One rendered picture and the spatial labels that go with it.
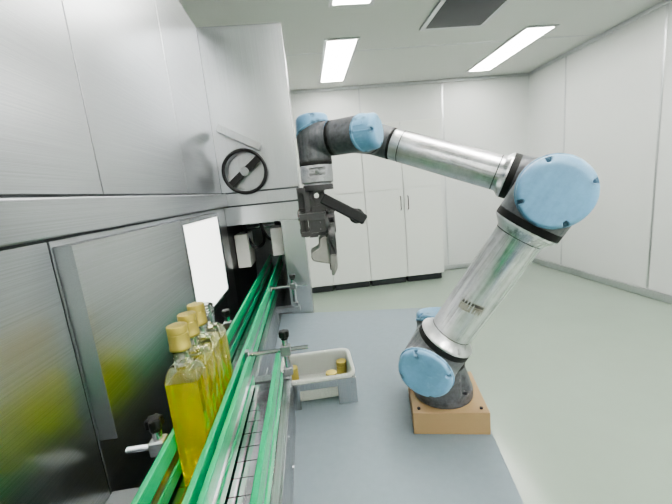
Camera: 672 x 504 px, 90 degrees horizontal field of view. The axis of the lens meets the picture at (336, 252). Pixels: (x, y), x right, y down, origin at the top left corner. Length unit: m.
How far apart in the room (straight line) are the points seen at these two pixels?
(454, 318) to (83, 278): 0.66
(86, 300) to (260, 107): 1.29
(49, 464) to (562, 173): 0.86
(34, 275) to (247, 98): 1.32
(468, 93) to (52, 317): 5.39
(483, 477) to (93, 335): 0.79
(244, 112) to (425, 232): 3.47
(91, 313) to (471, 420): 0.83
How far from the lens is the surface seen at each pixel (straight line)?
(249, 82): 1.79
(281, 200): 1.71
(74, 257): 0.67
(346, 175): 4.49
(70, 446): 0.72
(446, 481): 0.88
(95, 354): 0.70
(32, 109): 0.72
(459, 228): 5.45
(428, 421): 0.96
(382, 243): 4.62
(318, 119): 0.78
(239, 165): 1.73
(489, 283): 0.69
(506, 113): 5.82
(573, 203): 0.64
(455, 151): 0.80
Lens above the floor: 1.36
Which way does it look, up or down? 10 degrees down
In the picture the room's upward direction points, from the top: 6 degrees counter-clockwise
